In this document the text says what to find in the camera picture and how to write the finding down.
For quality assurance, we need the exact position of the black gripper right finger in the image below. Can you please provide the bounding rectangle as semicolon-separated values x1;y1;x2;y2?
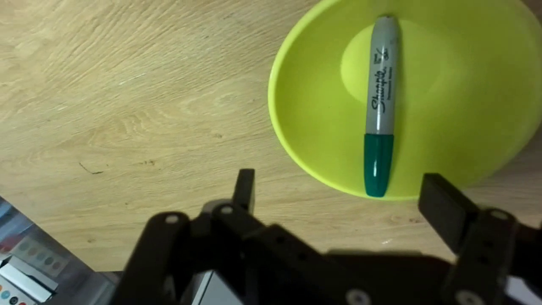
417;171;542;305

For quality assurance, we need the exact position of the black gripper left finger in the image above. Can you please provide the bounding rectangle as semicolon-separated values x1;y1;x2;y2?
110;166;342;305

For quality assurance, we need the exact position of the green capped grey marker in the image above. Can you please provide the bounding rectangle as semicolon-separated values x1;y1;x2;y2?
363;14;402;200

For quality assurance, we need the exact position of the yellow plastic bowl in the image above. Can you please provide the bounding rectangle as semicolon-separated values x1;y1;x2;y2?
266;0;542;202

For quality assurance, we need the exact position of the grey labelled box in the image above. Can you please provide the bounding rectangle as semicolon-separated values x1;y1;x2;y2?
0;195;124;305

